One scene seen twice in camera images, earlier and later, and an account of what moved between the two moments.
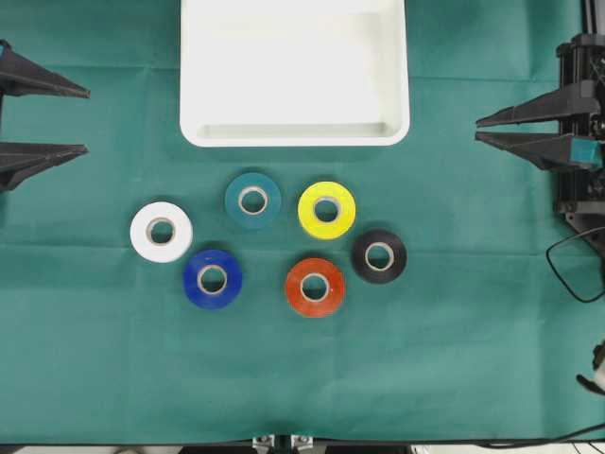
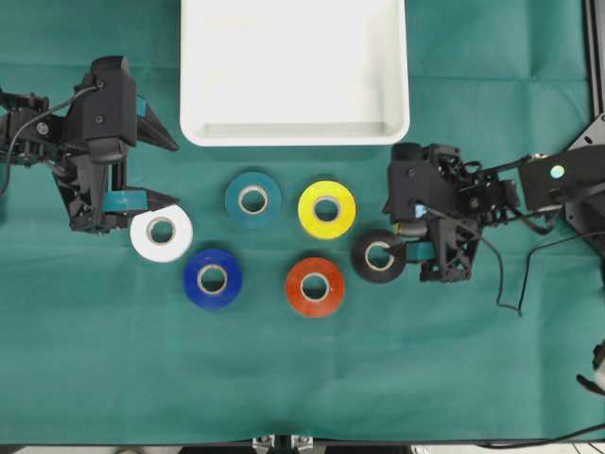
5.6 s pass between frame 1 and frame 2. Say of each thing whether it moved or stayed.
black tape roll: stayed
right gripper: moved
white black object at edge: stayed
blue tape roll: stayed
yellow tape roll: stayed
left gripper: moved
